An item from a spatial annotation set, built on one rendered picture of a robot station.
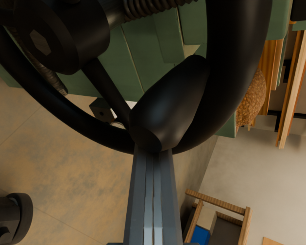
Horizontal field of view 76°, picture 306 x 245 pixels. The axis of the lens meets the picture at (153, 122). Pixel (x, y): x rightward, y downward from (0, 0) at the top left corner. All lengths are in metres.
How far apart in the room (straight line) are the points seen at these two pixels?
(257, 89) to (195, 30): 0.23
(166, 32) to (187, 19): 0.03
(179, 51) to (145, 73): 0.18
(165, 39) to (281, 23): 0.10
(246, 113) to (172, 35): 0.22
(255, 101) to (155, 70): 0.19
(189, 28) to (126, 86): 0.27
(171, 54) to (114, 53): 0.21
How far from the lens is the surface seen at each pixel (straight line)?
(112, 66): 0.45
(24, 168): 1.13
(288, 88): 2.98
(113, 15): 0.20
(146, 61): 0.39
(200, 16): 0.21
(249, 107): 0.39
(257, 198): 3.66
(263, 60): 0.49
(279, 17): 0.20
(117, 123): 0.46
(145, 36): 0.36
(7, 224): 0.95
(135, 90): 0.45
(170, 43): 0.23
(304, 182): 3.90
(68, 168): 1.26
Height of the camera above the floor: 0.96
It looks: 32 degrees down
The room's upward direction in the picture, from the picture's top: 100 degrees clockwise
